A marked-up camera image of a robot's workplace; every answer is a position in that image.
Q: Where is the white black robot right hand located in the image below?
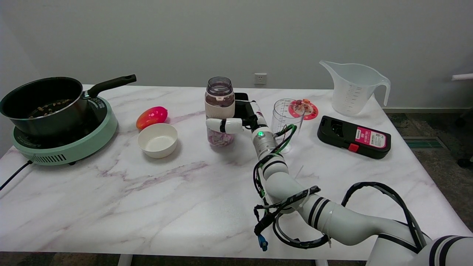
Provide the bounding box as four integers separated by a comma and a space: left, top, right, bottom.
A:
205, 92, 268, 135

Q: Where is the clear bottle with beige sleeve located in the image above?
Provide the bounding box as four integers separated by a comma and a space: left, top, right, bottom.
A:
204, 76, 236, 147

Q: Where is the small clear measuring cup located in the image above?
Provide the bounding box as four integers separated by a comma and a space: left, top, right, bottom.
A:
271, 98, 306, 154

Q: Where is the pink round coaster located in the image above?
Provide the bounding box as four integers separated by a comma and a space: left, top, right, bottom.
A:
288, 99, 319, 120

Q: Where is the red orange mango fruit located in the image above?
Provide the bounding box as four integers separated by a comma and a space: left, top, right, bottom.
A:
136, 106, 168, 130

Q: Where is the white bowl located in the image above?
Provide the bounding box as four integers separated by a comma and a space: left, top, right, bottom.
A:
137, 123, 178, 159

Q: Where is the black device with pink label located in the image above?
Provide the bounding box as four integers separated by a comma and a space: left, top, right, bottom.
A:
317, 116, 392, 160

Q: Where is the large translucent measuring jug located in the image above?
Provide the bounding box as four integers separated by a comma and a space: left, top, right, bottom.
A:
319, 60, 391, 117

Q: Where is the green induction cooker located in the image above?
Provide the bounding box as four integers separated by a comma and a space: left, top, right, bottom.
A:
10, 95, 118, 166

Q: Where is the floor vent grille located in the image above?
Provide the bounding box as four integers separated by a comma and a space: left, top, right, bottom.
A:
402, 136, 448, 150

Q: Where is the green black wire bundle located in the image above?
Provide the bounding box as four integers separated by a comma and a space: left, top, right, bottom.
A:
252, 124, 321, 252

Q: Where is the thick black cable loop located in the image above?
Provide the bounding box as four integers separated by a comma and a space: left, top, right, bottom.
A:
272, 182, 427, 250

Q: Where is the black saucepan with handle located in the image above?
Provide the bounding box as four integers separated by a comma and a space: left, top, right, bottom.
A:
0, 74, 137, 138

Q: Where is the black power cord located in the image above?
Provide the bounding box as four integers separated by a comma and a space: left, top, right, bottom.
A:
0, 160, 33, 191

